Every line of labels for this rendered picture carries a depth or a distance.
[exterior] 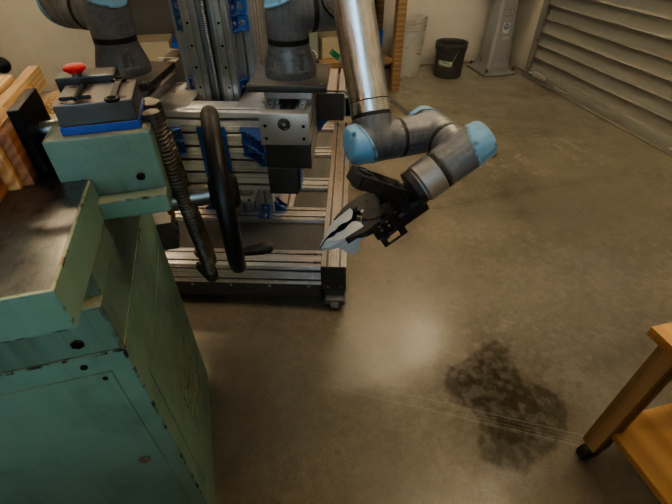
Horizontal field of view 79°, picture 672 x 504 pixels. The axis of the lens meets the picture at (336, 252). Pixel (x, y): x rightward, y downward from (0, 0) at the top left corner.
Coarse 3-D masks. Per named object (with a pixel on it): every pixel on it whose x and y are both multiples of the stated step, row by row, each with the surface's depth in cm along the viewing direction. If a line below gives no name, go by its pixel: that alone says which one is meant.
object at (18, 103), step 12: (24, 96) 56; (36, 96) 59; (12, 108) 53; (24, 108) 55; (36, 108) 58; (12, 120) 53; (24, 120) 54; (36, 120) 57; (48, 120) 58; (24, 132) 54; (36, 132) 57; (24, 144) 55; (36, 144) 56; (36, 156) 57; (36, 168) 58; (48, 168) 58
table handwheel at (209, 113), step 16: (208, 112) 63; (208, 128) 60; (208, 144) 59; (208, 160) 59; (224, 160) 59; (224, 176) 58; (192, 192) 70; (208, 192) 70; (224, 192) 58; (176, 208) 70; (224, 208) 59; (224, 224) 60; (224, 240) 62; (240, 240) 63; (240, 256) 65; (240, 272) 71
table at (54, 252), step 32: (32, 192) 55; (64, 192) 55; (96, 192) 59; (128, 192) 61; (160, 192) 61; (0, 224) 50; (32, 224) 50; (64, 224) 50; (96, 224) 57; (0, 256) 45; (32, 256) 45; (64, 256) 45; (0, 288) 41; (32, 288) 41; (64, 288) 44; (0, 320) 42; (32, 320) 43; (64, 320) 44
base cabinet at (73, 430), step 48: (144, 240) 83; (144, 288) 76; (144, 336) 70; (192, 336) 120; (0, 384) 57; (48, 384) 59; (96, 384) 61; (144, 384) 65; (192, 384) 104; (0, 432) 62; (48, 432) 65; (96, 432) 69; (144, 432) 72; (192, 432) 94; (0, 480) 69; (48, 480) 73; (96, 480) 77; (144, 480) 82; (192, 480) 88
